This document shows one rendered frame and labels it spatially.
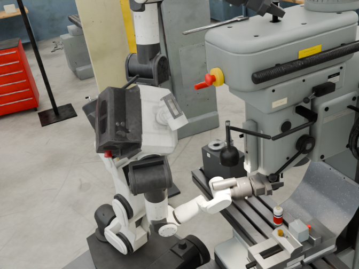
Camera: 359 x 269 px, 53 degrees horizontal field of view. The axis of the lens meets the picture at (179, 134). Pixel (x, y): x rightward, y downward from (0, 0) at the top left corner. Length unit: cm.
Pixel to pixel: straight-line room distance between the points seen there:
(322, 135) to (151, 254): 124
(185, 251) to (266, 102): 119
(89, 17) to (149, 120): 157
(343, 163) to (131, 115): 99
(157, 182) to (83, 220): 222
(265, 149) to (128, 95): 53
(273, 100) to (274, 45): 18
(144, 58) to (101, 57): 147
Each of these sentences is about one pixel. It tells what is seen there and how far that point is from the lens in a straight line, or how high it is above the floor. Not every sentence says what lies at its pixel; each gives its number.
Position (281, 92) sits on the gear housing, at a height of 170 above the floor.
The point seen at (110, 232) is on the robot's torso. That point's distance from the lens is 218.
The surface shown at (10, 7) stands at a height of 100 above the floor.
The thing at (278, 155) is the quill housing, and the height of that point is 143.
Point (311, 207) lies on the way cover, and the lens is 190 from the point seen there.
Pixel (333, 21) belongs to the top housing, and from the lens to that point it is 127.
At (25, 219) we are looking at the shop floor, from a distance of 376.
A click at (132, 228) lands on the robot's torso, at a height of 89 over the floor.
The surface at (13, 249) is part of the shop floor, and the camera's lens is 351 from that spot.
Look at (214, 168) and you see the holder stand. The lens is 194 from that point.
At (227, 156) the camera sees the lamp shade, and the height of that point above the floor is 148.
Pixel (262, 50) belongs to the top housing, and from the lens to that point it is 110.
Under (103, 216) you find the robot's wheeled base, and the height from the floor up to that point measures 74.
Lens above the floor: 221
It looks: 30 degrees down
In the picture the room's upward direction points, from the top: 8 degrees counter-clockwise
